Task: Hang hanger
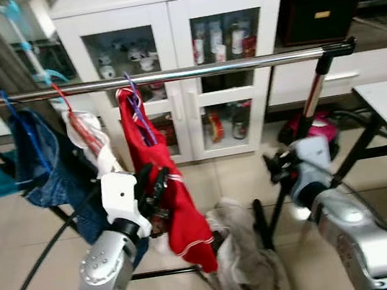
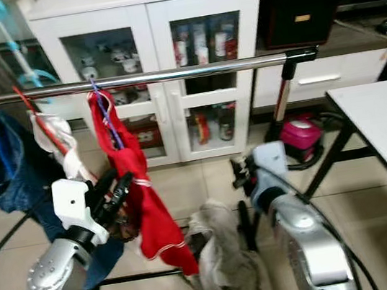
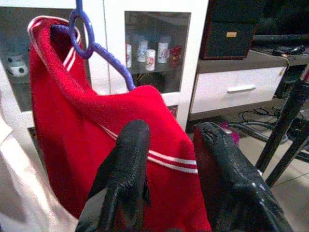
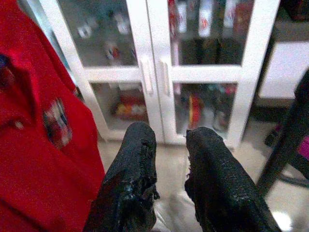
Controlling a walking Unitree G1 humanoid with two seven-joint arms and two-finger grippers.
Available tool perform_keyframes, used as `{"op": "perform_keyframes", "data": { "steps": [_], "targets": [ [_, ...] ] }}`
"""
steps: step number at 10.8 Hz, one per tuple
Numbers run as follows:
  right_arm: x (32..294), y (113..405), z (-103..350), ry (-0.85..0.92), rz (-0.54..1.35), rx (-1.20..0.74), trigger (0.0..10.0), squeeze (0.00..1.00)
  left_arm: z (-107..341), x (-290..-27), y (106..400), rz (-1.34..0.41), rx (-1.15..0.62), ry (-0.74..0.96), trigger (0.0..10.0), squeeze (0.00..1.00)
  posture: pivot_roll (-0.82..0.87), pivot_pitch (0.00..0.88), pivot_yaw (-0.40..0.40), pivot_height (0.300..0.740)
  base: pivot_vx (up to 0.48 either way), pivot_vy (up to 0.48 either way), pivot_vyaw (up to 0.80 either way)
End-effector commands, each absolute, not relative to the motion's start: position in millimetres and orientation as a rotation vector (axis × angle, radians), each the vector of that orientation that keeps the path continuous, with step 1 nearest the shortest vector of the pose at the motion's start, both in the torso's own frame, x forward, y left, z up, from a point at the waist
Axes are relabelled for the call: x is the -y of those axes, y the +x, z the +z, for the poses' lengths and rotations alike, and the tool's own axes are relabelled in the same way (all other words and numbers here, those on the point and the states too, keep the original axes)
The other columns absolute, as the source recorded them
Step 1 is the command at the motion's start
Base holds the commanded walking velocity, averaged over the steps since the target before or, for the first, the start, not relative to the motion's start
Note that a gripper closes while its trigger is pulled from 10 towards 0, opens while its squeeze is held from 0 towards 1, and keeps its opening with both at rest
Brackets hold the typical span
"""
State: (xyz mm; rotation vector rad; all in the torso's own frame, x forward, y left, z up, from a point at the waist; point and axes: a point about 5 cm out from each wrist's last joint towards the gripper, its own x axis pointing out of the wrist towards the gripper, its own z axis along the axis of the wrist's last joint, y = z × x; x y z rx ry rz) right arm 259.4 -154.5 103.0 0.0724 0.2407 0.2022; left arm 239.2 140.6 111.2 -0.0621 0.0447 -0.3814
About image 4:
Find small black floor object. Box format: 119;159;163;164
265;124;282;148

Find white cabinet door handle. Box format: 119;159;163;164
158;59;171;97

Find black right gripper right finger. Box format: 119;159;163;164
184;127;282;232

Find black metal frame leg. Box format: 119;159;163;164
257;69;309;197

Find white side unit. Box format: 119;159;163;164
257;40;309;100

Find red polo shirt with crest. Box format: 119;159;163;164
0;0;106;232

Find white glass door cabinet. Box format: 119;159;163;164
26;0;282;148

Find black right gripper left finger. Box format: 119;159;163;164
84;121;160;232

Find magenta object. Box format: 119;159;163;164
297;137;309;161

